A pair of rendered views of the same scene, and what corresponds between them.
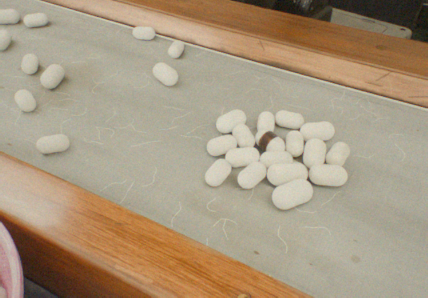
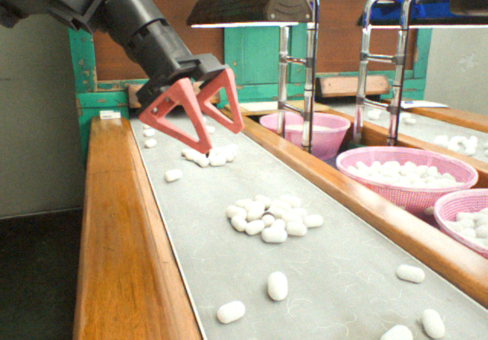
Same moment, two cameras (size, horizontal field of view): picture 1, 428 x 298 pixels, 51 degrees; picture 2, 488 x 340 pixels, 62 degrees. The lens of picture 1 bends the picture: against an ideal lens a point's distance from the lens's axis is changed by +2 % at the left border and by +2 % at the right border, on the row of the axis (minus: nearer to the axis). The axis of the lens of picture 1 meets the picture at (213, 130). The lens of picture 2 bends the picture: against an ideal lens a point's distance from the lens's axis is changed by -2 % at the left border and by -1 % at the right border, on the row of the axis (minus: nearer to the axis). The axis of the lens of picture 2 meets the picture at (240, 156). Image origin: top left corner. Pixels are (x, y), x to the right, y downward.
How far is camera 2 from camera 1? 0.85 m
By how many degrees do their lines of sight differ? 111
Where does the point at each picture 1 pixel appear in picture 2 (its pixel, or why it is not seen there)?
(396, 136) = (197, 205)
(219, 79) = (232, 274)
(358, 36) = (102, 226)
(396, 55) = (120, 209)
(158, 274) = (374, 197)
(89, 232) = (399, 213)
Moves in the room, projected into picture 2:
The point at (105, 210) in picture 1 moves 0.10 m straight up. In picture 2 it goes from (388, 216) to (396, 152)
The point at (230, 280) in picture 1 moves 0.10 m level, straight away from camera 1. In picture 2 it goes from (348, 188) to (313, 204)
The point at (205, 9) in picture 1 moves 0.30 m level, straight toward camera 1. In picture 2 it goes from (134, 325) to (309, 219)
